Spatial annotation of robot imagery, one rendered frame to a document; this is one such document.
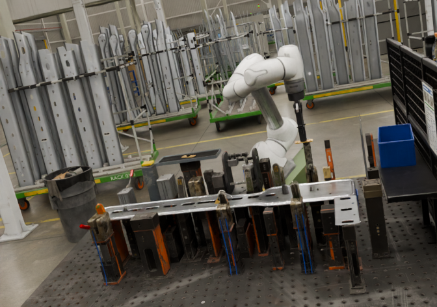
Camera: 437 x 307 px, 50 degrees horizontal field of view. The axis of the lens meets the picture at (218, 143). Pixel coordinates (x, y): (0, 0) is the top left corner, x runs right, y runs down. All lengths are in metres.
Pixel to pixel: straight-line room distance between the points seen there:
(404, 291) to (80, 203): 3.63
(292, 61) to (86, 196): 3.35
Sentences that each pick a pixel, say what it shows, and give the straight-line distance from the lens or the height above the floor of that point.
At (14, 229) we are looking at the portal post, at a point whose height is 0.09.
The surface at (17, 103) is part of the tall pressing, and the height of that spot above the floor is 1.39.
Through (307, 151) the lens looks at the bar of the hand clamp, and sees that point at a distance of 2.44.
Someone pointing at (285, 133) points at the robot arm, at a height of 1.11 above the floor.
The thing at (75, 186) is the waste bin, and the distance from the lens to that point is 4.96.
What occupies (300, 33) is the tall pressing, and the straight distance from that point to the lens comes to 9.21.
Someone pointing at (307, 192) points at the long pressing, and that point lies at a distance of 2.33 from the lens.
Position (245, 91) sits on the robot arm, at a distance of 2.52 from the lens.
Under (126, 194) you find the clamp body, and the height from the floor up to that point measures 1.05.
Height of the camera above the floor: 1.85
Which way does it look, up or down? 14 degrees down
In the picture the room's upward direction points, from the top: 12 degrees counter-clockwise
